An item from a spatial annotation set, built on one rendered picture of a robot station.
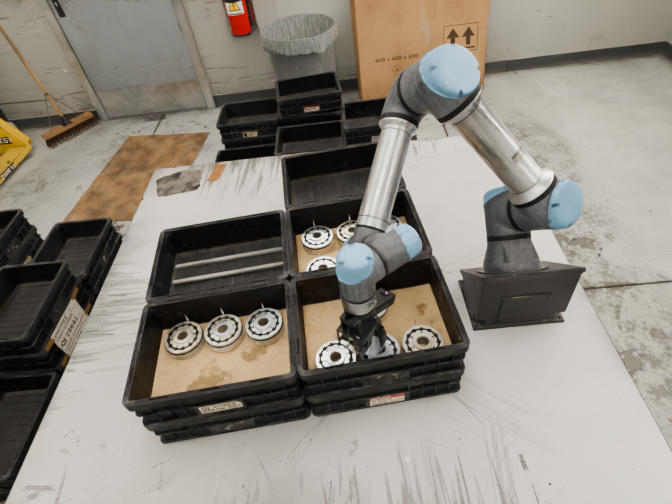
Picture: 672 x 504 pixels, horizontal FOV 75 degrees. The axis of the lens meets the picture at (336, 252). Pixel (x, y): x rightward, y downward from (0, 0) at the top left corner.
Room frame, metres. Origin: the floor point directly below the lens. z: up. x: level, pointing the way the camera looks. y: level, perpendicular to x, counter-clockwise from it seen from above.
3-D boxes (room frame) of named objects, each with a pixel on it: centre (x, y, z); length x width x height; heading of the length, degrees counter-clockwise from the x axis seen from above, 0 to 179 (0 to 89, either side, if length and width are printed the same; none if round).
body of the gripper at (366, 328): (0.58, -0.03, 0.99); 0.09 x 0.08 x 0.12; 139
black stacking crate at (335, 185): (1.26, -0.06, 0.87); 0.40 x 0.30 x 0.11; 91
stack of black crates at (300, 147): (2.28, 0.05, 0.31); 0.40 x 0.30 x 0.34; 85
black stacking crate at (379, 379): (0.66, -0.07, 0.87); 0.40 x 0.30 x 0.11; 91
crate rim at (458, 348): (0.66, -0.07, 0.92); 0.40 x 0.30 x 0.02; 91
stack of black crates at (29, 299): (1.23, 1.29, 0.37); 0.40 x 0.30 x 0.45; 175
